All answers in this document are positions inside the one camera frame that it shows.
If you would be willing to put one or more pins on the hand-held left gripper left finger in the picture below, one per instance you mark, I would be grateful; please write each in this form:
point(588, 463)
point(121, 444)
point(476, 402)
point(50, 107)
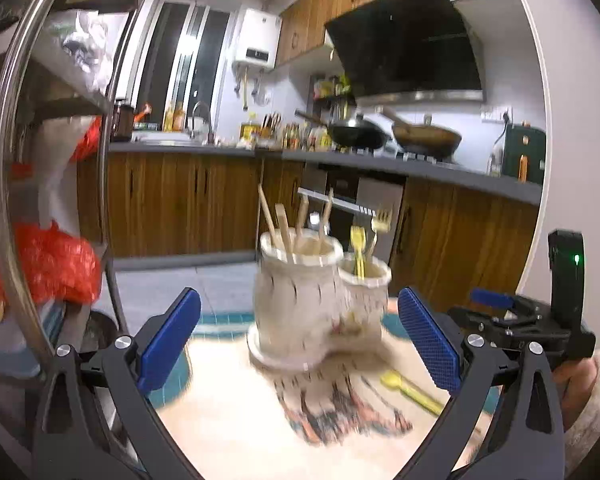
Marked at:
point(170, 340)

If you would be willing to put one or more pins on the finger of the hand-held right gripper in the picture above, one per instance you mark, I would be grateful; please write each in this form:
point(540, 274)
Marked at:
point(490, 297)
point(480, 322)

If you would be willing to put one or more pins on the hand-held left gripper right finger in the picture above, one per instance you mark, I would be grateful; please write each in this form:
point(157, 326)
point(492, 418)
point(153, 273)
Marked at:
point(427, 340)

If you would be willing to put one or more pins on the yellow plastic fork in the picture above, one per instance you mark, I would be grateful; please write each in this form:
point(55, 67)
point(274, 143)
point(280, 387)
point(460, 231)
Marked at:
point(405, 387)
point(358, 252)

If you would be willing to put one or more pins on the white floral ceramic utensil holder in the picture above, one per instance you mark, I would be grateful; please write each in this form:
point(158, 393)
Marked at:
point(290, 305)

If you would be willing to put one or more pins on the gold metal fork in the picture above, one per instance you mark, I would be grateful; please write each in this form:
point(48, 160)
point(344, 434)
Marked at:
point(381, 220)

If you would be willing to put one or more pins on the person's right hand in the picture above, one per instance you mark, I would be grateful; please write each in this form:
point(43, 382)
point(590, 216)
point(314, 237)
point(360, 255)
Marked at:
point(572, 380)

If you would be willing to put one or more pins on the wooden base cabinet beside oven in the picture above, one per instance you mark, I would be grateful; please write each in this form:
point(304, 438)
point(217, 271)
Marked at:
point(465, 245)

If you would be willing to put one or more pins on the printed patterned table mat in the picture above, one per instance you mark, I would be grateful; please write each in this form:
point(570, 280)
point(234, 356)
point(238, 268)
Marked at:
point(240, 410)

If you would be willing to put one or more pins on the large red plastic bag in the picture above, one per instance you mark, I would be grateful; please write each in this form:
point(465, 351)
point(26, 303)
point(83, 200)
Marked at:
point(55, 265)

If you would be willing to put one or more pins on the dark green countertop appliance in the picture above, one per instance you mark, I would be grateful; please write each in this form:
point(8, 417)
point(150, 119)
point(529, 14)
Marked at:
point(525, 152)

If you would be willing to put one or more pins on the wooden base cabinet under sink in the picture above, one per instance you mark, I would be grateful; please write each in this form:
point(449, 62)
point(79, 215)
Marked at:
point(180, 200)

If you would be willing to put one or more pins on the built-in steel oven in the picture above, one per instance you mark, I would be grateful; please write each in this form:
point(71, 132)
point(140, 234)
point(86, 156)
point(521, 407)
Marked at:
point(360, 195)

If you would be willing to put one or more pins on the brown frying pan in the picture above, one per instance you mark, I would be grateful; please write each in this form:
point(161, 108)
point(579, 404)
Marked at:
point(425, 135)

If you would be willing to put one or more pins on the white plastic bag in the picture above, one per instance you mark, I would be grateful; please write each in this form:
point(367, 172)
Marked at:
point(55, 175)

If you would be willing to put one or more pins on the black wok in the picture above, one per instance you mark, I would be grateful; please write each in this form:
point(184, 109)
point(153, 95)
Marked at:
point(355, 132)

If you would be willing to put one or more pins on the hanging red plastic bag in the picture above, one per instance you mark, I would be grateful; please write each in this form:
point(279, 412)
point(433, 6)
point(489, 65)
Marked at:
point(87, 137)

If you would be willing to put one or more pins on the amber condiment bottles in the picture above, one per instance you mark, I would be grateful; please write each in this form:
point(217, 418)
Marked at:
point(175, 117)

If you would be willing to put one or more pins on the chrome sink faucet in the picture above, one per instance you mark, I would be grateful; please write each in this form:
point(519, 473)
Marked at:
point(200, 117)

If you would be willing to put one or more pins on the yellow cooking oil bottle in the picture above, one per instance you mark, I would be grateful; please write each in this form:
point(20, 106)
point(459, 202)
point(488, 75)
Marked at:
point(250, 130)

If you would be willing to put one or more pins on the knife block with scissors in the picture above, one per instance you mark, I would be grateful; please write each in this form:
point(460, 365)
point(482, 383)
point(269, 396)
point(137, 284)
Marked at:
point(270, 127)

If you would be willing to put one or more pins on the steel shelf rack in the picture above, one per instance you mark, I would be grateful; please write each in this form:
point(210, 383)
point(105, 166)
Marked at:
point(10, 135)

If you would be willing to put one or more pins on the black range hood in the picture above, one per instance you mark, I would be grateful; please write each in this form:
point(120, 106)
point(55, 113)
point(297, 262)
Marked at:
point(410, 45)

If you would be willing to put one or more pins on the clear crumpled plastic bag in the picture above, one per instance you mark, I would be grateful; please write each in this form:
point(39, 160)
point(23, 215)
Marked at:
point(85, 45)

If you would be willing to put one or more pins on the white water heater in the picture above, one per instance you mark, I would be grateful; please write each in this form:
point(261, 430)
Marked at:
point(255, 45)

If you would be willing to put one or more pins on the white wall socket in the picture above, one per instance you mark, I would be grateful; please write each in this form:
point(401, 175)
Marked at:
point(495, 114)

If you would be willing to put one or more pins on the window with white frame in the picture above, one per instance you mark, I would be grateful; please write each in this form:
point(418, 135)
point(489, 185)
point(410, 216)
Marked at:
point(180, 60)

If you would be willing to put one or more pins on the wooden wall cabinets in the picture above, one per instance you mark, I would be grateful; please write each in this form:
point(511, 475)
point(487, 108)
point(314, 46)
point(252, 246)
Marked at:
point(330, 15)

